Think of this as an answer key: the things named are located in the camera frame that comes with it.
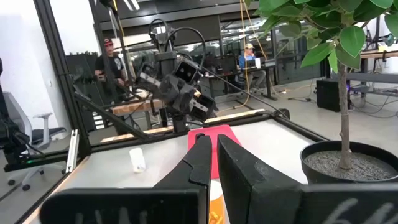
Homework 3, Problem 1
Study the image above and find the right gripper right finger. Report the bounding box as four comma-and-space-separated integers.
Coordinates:
216, 134, 398, 224

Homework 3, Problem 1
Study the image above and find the person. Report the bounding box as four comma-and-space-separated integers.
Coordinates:
94, 37, 128, 103
238, 42, 267, 90

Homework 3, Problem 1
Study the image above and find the pink plastic bin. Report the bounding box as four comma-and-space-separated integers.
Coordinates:
187, 124, 242, 180

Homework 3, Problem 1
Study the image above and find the green leafy small tree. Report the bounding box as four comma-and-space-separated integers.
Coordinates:
253, 0, 398, 170

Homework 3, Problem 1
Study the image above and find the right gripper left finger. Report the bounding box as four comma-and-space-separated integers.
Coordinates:
39, 133, 213, 224

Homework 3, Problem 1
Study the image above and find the black plant pot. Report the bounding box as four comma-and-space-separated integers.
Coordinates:
300, 140, 398, 185

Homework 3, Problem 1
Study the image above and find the wooden board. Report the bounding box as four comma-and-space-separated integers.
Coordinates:
101, 108, 267, 144

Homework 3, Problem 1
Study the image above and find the white office chair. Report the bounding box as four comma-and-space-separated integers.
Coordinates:
2, 91, 68, 191

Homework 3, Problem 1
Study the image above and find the black diagonal frame brace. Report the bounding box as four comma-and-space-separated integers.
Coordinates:
73, 92, 150, 141

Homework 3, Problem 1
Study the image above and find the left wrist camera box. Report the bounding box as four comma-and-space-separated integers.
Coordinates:
174, 58, 203, 85

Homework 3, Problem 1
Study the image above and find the wooden workbench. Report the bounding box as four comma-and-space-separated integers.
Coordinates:
110, 89, 203, 116

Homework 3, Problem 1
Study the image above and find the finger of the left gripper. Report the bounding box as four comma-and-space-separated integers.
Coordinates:
135, 64, 162, 93
190, 95, 218, 122

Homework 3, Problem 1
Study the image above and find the black frame post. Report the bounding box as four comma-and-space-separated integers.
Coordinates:
32, 0, 93, 158

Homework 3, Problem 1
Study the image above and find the silver aluminium bracket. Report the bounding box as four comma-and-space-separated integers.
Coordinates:
65, 129, 80, 174

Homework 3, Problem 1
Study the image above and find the orange pill bottle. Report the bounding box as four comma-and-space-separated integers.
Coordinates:
208, 179, 229, 224

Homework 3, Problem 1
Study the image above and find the black table frame rail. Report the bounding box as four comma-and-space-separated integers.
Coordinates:
0, 113, 330, 224

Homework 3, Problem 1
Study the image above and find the black computer tower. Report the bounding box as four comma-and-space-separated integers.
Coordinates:
316, 77, 351, 113

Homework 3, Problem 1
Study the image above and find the black desk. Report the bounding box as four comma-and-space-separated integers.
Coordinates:
198, 62, 278, 101

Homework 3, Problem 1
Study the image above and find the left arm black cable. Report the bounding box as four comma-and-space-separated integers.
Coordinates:
198, 65, 290, 121

